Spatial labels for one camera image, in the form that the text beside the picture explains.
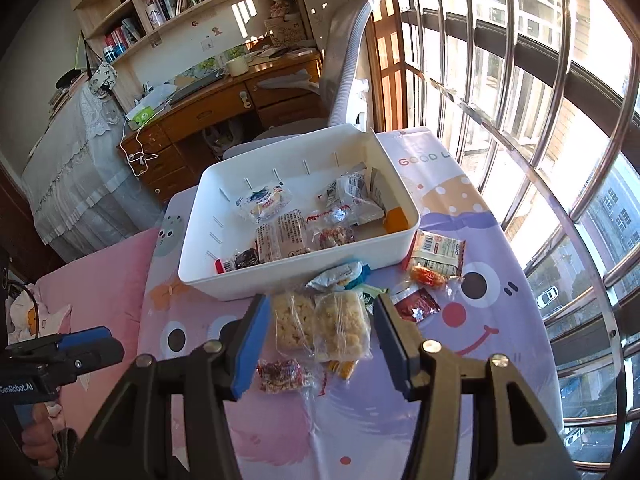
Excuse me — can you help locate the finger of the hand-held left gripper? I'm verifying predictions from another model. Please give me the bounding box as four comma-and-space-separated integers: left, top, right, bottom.
10, 326, 112, 356
47, 339, 126, 386

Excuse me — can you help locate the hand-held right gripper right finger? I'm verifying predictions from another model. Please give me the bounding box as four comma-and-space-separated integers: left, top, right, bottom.
372, 294, 581, 480

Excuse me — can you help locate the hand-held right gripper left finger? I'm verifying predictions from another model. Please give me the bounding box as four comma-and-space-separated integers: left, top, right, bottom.
82, 294, 273, 480

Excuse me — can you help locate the purple candy packet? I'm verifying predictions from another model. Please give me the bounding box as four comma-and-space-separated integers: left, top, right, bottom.
256, 359, 316, 395

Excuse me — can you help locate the clear rice crisp packet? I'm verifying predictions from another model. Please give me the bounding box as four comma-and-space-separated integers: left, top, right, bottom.
314, 290, 373, 363
270, 292, 318, 356

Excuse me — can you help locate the dark red snack packet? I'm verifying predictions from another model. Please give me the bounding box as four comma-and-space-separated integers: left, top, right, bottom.
389, 282, 442, 323

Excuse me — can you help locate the small orange snack packet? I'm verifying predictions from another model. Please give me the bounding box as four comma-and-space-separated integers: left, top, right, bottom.
325, 360, 358, 380

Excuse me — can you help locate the dark packet with red end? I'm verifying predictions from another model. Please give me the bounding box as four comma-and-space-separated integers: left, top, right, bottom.
215, 247, 261, 273

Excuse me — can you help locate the red white cracker packet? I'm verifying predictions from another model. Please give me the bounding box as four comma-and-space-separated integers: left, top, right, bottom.
402, 230, 467, 288

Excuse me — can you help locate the clear white label cake packet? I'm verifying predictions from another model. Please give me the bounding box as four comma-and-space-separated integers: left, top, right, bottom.
255, 210, 313, 263

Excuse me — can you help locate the orange white oat bar packet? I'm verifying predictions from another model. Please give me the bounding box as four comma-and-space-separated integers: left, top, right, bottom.
367, 167, 408, 235

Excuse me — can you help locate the clear red candy packet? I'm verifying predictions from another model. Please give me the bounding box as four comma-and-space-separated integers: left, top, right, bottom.
307, 207, 358, 251

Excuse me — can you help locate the blueberry print snack packet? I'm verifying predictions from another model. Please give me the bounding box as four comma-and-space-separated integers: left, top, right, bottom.
235, 185, 293, 223

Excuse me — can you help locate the clear white snack packet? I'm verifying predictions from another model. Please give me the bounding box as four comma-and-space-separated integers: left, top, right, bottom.
320, 172, 386, 226

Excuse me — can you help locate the white plastic bin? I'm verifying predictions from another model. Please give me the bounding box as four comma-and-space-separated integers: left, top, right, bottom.
177, 122, 421, 302

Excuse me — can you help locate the person's left hand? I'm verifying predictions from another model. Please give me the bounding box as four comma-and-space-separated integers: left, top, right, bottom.
20, 404, 68, 468

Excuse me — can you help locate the printed white cloth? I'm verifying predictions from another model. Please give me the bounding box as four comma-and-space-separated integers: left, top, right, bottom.
7, 282, 73, 391

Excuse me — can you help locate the pink bed sheet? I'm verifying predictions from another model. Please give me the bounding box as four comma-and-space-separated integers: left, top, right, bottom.
35, 227, 161, 461

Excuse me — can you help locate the cartoon printed tablecloth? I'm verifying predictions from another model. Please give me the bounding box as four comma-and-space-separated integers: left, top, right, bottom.
137, 127, 563, 480

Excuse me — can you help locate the teal snack packet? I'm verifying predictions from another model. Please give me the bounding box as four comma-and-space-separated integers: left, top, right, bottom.
306, 260, 372, 292

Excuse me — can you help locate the white lace furniture cover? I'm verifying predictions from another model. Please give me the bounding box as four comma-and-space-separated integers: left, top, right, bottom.
20, 77, 166, 261

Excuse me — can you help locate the trash bin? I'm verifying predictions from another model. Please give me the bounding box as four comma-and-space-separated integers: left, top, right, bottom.
202, 122, 246, 156

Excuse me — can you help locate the green tissue box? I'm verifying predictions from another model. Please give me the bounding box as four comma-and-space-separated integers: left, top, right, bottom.
127, 105, 157, 128

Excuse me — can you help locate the wooden desk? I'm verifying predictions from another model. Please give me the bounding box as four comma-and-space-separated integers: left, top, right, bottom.
117, 50, 326, 206

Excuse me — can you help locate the white plastic bag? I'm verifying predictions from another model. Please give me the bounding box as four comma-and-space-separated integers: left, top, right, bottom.
142, 84, 178, 108

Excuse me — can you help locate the floral cloth bag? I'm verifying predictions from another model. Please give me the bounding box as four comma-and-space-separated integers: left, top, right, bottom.
87, 62, 118, 98

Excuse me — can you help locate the black keyboard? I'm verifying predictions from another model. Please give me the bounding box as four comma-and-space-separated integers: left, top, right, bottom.
167, 72, 226, 106

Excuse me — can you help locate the metal window grille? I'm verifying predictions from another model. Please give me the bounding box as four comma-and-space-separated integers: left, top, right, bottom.
372, 0, 640, 476

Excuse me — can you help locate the grey office chair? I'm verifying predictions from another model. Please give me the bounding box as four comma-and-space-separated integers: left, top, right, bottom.
222, 0, 381, 161

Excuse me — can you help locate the cardboard box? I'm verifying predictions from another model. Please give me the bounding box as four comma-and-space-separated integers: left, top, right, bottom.
264, 17, 307, 46

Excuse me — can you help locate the doll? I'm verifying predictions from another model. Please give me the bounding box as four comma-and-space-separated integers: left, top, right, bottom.
267, 0, 298, 23

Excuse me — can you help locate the white cable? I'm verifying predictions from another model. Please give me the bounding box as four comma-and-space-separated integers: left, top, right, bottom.
119, 115, 161, 178

